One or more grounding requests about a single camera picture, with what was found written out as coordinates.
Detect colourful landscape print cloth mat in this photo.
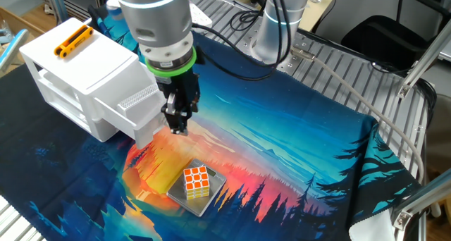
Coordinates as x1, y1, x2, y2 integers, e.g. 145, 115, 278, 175
0, 3, 422, 241

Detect white plastic drawer cabinet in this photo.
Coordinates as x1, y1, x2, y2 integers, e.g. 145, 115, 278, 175
19, 17, 159, 143

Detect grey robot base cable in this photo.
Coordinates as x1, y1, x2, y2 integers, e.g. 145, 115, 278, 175
290, 45, 426, 184

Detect brown cardboard box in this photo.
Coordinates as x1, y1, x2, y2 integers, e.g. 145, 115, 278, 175
0, 6, 45, 36

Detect aluminium frame profile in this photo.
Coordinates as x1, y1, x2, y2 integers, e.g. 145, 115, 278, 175
397, 20, 451, 100
390, 168, 451, 241

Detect rubik's cube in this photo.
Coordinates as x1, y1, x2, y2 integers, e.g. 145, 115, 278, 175
183, 166, 211, 200

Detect silver digital kitchen scale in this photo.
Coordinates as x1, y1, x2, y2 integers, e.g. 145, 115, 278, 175
166, 159, 228, 218

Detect white power strip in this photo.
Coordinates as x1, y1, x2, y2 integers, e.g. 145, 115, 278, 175
190, 3, 214, 34

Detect black office chair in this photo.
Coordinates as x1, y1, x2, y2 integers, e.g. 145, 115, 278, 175
340, 0, 451, 64

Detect yellow folding hex key set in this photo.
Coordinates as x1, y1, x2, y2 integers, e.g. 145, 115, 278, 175
54, 25, 94, 58

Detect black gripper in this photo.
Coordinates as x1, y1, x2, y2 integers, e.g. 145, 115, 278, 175
154, 69, 202, 137

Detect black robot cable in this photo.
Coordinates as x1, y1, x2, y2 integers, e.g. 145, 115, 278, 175
192, 0, 293, 82

